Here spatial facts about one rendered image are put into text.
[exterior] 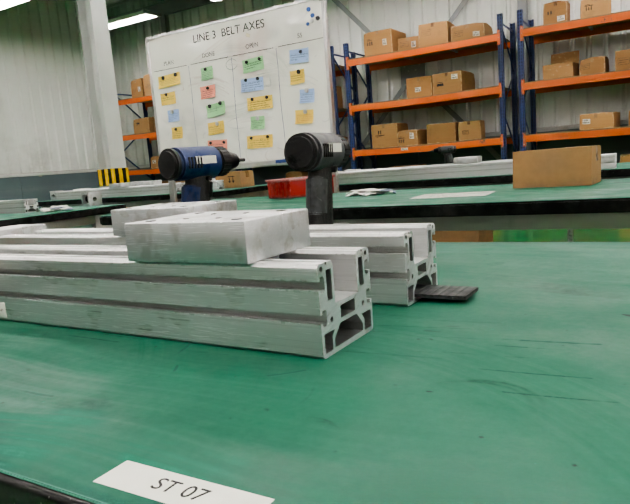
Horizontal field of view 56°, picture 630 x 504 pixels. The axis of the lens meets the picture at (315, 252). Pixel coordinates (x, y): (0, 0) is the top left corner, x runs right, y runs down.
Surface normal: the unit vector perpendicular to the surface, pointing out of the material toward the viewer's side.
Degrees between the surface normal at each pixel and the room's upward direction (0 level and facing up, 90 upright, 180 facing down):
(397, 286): 90
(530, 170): 89
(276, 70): 90
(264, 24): 90
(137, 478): 0
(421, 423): 0
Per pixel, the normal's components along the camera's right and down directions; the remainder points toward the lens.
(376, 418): -0.08, -0.99
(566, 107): -0.50, 0.17
